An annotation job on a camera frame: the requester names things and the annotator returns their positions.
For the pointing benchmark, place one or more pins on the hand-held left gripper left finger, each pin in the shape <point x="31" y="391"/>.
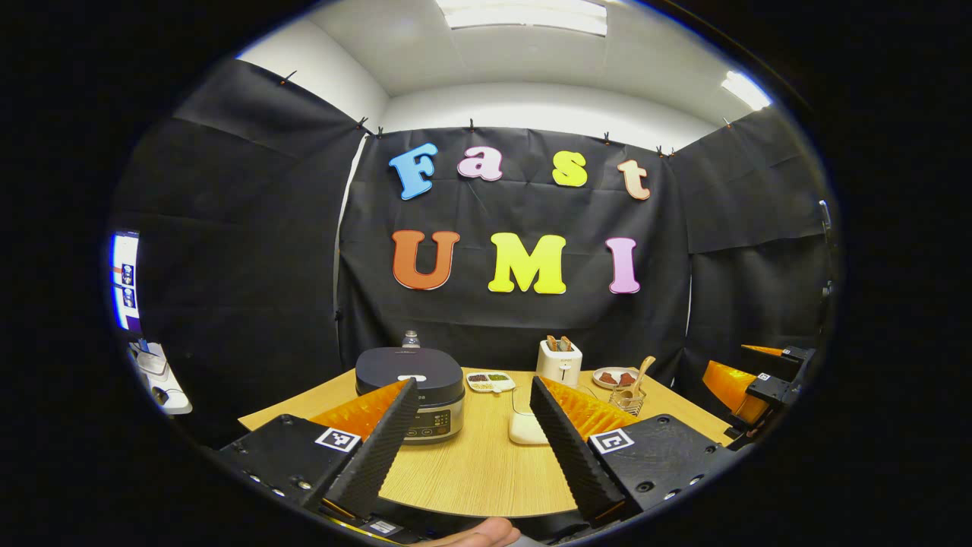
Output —
<point x="376" y="456"/>

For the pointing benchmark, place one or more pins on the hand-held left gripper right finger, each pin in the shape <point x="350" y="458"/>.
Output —
<point x="573" y="456"/>

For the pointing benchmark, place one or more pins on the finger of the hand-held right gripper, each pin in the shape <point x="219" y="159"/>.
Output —
<point x="729" y="387"/>
<point x="774" y="352"/>

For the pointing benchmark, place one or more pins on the black silver rice cooker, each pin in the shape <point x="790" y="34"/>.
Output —
<point x="410" y="368"/>

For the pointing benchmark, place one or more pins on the white plate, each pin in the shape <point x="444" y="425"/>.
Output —
<point x="607" y="386"/>

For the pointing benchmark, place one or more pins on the white toaster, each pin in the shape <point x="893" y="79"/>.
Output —
<point x="560" y="368"/>

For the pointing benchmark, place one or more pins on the white divided condiment dish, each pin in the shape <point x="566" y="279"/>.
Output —
<point x="490" y="381"/>

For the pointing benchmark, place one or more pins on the black backdrop cloth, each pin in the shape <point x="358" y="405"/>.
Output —
<point x="516" y="319"/>

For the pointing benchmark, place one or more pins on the white side desk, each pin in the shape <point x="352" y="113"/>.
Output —
<point x="159" y="380"/>

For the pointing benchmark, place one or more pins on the small ceiling light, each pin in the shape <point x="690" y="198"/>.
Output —
<point x="746" y="90"/>

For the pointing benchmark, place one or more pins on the computer monitor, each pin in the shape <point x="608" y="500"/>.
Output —
<point x="125" y="281"/>

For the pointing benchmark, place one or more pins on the long ceiling light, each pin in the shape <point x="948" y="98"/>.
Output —
<point x="524" y="17"/>

